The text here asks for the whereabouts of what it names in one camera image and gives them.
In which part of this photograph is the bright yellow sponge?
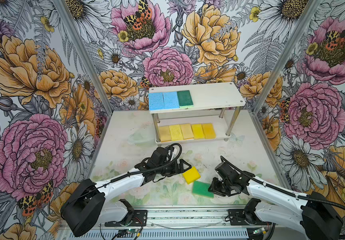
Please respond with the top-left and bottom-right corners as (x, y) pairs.
(183, 167), (201, 185)

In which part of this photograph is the tan beige sponge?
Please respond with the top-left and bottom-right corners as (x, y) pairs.
(158, 126), (171, 142)

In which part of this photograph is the pale yellow porous sponge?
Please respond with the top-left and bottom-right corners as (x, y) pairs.
(169, 125), (184, 141)

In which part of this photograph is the yellow sponge green underside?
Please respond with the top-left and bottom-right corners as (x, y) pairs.
(191, 124), (205, 140)

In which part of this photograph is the white two-tier shelf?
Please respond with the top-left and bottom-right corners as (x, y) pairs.
(149, 82), (246, 147)

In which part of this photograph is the small blue sponge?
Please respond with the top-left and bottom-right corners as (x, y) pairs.
(148, 93), (164, 111)

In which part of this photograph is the light blue sponge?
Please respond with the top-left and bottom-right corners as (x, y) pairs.
(163, 92), (180, 110)

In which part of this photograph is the dark green sponge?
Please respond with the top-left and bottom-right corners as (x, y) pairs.
(177, 90), (194, 109)

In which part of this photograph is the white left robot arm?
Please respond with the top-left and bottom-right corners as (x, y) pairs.
(60, 144), (193, 237)

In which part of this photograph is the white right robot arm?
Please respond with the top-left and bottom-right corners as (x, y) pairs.
(209, 162), (343, 240)

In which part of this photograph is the green circuit board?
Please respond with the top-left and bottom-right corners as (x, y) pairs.
(118, 229), (139, 235)

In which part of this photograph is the aluminium front rail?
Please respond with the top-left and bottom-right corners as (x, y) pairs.
(56, 205), (314, 230)

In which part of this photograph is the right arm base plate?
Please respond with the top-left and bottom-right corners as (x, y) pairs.
(225, 209), (272, 227)

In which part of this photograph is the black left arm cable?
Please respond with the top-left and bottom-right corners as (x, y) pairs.
(67, 142), (183, 205)

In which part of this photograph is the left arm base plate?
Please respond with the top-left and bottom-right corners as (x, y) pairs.
(104, 210), (148, 227)

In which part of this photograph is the white vented cable duct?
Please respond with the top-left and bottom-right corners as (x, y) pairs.
(66, 229), (249, 240)

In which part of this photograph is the black corrugated right cable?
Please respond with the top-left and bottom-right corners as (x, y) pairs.
(220, 155), (345, 240)

